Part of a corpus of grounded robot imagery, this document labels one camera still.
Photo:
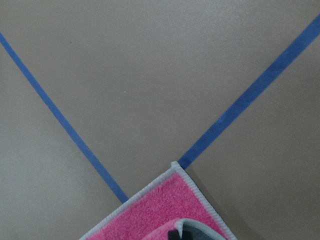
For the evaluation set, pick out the blue tape strip lengthwise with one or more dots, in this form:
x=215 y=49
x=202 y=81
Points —
x=278 y=66

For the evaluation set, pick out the pink and grey towel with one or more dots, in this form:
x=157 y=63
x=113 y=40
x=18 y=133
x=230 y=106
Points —
x=171 y=202

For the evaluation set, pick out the brown table mat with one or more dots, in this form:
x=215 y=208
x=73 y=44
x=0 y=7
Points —
x=141 y=81

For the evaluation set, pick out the blue tape strip crosswise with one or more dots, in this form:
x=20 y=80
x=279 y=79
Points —
x=83 y=147

